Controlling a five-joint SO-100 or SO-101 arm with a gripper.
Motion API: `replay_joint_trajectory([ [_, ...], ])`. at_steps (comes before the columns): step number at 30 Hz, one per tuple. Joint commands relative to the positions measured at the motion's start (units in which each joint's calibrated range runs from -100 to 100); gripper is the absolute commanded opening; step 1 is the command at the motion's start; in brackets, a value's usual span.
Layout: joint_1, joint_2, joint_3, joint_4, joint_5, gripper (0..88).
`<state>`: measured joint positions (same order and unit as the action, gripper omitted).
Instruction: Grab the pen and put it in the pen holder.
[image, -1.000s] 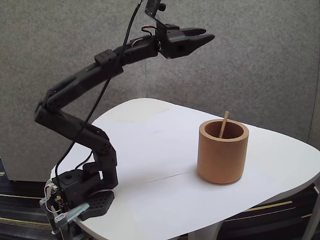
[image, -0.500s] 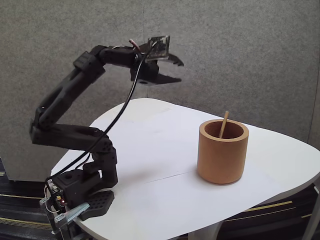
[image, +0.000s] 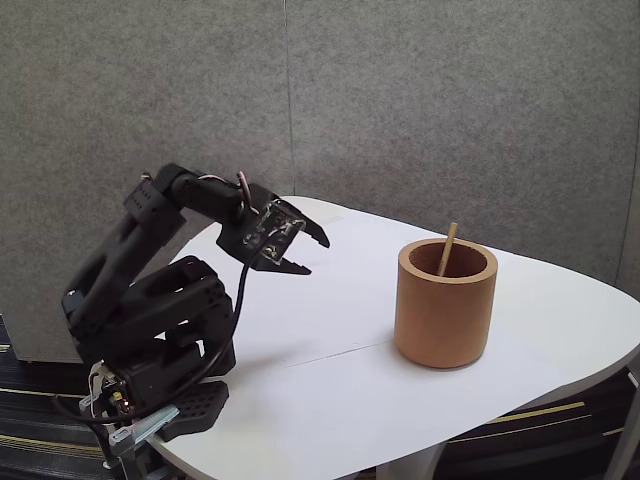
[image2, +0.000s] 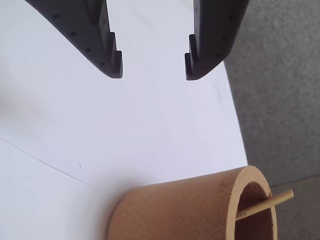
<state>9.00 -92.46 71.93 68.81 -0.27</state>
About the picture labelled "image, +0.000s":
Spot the beige wooden pen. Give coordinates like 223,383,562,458
436,222,459,277

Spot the white servo wire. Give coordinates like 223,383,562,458
234,170,261,214

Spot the brown cork pen holder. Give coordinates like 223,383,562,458
393,238,500,370

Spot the metal table clamp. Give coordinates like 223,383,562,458
79,403,180,480

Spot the white table leg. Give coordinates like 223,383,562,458
604,367,640,480
374,439,446,480

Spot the gripper camera circuit board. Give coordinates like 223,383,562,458
241,197,305,267

